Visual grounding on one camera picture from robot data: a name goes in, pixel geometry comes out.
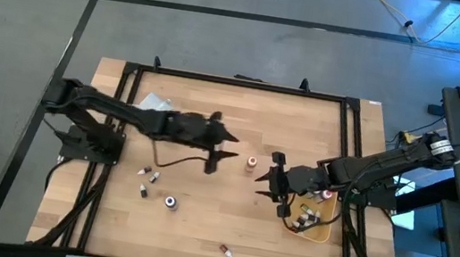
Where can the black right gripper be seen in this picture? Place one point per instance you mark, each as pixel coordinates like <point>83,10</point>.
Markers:
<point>301,181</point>

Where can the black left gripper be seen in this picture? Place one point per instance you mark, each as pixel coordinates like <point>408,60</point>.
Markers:
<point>189,129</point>

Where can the large yellow food coloring bottle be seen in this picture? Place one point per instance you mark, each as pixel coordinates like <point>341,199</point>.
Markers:
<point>251,162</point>

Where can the small green food coloring bottle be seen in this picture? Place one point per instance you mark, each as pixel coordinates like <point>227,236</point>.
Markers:
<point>307,209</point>

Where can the small red food coloring bottle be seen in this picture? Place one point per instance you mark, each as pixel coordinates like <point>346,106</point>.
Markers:
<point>296,224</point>
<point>225,250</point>

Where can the small dark green coloring bottle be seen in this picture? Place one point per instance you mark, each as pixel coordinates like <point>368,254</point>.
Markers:
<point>312,219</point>

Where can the large red food coloring bottle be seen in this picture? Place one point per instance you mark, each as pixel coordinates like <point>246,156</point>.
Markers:
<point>326,194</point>

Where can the small grey food coloring bottle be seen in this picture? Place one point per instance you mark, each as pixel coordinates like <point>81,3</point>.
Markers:
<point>154,177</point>

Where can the large blue food coloring bottle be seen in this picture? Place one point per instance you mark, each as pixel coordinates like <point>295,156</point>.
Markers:
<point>171,202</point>

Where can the small brown food coloring bottle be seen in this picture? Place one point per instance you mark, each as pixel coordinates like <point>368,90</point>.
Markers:
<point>145,171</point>

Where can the small black food coloring bottle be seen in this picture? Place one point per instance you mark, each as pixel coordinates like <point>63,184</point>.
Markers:
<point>143,190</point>

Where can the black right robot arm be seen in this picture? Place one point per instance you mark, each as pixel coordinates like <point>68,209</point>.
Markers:
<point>387,162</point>

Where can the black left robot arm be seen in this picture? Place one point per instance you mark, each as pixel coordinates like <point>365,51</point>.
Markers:
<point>102,104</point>

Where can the yellow plastic bin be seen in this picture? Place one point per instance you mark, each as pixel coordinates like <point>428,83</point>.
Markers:
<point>319,233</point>

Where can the white table sticker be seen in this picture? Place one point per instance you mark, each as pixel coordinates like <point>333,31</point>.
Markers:
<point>374,103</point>

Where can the black desk foot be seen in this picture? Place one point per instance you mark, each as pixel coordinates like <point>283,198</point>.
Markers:
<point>435,110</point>

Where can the black aluminium table frame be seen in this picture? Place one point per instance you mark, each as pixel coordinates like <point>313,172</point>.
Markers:
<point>241,82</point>

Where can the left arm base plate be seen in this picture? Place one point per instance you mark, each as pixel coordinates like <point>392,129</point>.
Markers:
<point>87,149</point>

